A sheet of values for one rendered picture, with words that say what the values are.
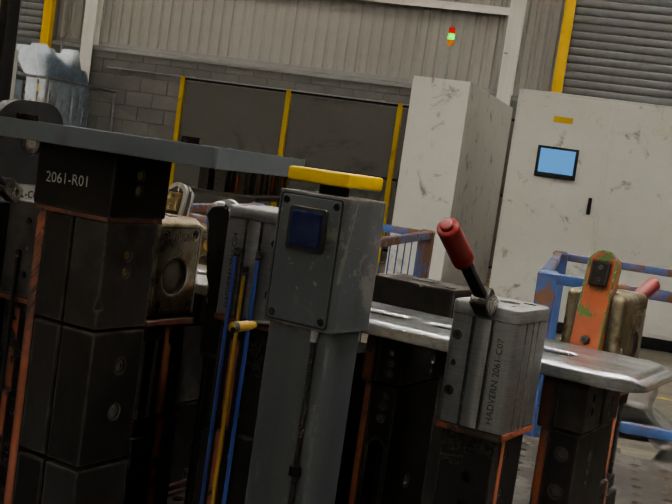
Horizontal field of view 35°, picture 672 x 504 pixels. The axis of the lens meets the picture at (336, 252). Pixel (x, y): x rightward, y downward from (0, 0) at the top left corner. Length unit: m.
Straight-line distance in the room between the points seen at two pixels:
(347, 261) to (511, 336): 0.18
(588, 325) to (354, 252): 0.48
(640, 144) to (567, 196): 0.72
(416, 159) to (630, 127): 1.80
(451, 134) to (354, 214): 8.33
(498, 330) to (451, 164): 8.22
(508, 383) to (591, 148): 8.17
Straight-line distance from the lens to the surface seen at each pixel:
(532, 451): 1.99
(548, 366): 1.08
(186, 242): 1.23
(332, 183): 0.87
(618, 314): 1.29
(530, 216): 9.13
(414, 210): 9.24
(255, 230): 1.09
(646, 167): 9.12
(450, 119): 9.20
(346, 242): 0.86
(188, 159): 0.90
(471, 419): 0.99
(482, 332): 0.98
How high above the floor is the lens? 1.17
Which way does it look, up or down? 5 degrees down
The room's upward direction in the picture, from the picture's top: 8 degrees clockwise
